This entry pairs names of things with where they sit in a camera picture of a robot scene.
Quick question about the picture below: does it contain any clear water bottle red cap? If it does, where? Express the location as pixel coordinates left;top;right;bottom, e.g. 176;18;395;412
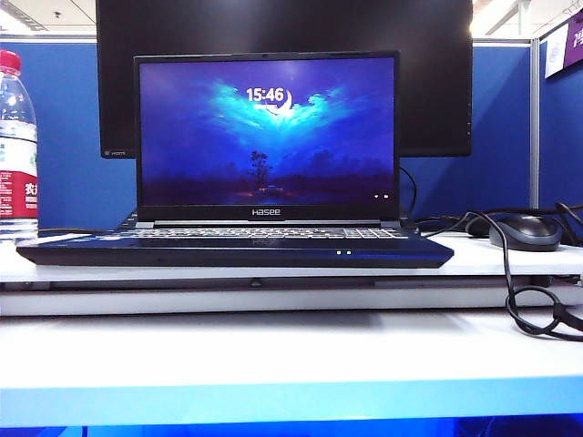
0;48;40;247

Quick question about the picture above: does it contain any thick black looped cable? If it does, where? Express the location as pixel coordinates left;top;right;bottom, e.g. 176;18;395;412
463;208;583;342

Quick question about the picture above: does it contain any black computer mouse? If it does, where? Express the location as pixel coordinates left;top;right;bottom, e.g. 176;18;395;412
487;214;564;253

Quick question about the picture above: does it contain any thin black monitor cable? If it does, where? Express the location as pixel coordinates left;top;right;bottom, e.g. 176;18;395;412
399;165;419;220

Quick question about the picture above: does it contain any purple and white poster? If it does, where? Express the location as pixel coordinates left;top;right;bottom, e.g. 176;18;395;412
543;10;583;81

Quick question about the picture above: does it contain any black ASUS monitor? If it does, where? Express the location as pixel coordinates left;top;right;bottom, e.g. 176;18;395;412
94;0;475;159

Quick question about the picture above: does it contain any black cable behind mouse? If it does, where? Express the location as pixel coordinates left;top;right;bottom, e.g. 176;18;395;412
553;201;583;249

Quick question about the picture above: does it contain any grey partition post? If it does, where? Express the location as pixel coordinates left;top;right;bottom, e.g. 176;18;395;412
527;38;541;210

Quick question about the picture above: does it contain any black Hasee laptop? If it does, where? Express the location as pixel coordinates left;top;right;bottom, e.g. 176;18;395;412
15;49;455;269

